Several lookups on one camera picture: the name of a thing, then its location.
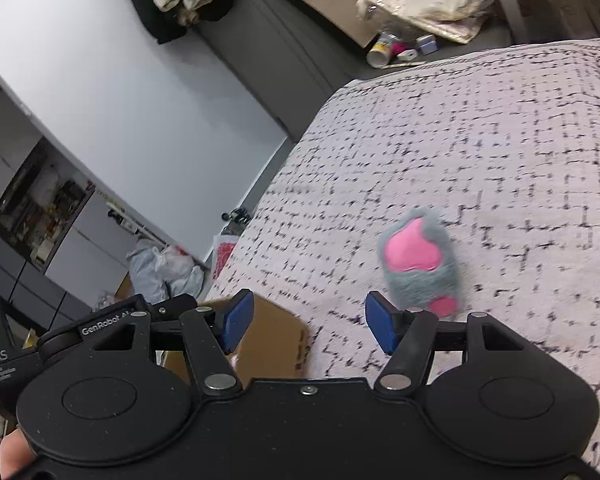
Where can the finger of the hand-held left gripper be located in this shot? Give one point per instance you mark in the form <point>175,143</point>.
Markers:
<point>172,306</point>

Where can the wooden stick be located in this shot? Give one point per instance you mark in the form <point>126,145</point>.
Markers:
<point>405,64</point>

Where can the white black-patterned blanket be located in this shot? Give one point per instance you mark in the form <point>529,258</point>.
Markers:
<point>480,160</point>

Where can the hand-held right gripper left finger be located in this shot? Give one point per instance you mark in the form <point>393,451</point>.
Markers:
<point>237,320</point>

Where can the brown cardboard box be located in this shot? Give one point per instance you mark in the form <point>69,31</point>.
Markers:
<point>275,340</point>

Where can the paper cup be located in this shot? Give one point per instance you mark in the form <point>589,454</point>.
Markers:
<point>380,52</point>

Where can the white grey cabinet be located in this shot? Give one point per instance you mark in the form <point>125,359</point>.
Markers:
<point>95,255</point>

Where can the grey pink plush paw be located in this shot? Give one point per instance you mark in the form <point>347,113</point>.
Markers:
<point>420,265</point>

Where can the person's left hand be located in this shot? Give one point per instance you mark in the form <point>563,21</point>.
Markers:
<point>16,452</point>

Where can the black picture frame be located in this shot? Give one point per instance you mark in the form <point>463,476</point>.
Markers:
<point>325,0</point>

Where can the red patterned bag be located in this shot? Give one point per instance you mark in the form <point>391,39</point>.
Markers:
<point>225,257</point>

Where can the grey door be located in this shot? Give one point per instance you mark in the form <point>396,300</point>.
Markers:
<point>270,45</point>

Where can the shelf clutter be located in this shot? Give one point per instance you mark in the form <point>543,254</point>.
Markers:
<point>35,210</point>

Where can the black hanging coat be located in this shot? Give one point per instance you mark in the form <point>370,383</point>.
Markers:
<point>150,10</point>

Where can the patterned tote bag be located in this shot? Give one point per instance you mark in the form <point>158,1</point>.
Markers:
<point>460,30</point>

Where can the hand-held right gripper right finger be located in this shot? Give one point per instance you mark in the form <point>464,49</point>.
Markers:
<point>382,322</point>

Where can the small purple box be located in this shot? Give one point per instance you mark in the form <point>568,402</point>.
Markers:
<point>426,45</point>

